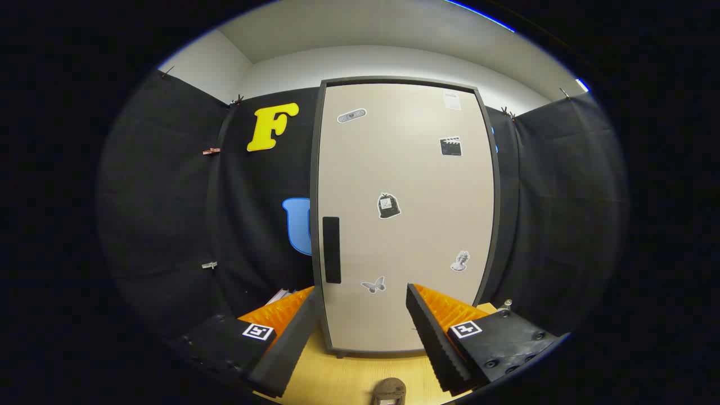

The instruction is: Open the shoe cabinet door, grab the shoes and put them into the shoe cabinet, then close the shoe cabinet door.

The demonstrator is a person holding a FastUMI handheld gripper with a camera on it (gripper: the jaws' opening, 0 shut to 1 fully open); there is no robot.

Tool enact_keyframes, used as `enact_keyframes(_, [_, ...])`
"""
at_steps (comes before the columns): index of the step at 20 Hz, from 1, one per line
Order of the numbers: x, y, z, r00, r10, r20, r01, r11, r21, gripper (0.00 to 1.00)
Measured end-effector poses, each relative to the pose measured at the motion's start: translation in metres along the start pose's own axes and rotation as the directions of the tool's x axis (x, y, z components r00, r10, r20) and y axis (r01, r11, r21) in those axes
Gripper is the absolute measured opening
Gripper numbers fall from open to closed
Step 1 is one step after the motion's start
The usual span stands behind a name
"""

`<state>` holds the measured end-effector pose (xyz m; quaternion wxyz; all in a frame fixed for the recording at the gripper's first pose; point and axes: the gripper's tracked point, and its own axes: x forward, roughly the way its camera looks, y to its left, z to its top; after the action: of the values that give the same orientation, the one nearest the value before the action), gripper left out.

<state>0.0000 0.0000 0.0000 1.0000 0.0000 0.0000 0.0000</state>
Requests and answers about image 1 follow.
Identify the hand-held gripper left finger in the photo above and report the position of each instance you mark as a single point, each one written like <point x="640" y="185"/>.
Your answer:
<point x="292" y="343"/>

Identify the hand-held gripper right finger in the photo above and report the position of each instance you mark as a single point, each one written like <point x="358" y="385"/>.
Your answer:
<point x="433" y="337"/>

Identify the brown fuzzy slipper shoe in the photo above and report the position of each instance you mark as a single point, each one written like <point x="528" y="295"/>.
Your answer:
<point x="388" y="392"/>

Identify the dark grey shoe cabinet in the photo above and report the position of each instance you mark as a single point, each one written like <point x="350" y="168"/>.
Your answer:
<point x="316" y="169"/>

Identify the green drink bottle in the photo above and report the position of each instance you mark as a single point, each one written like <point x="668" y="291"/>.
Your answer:
<point x="507" y="305"/>

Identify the black backdrop cloth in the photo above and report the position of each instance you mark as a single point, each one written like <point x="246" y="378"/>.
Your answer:
<point x="169" y="197"/>

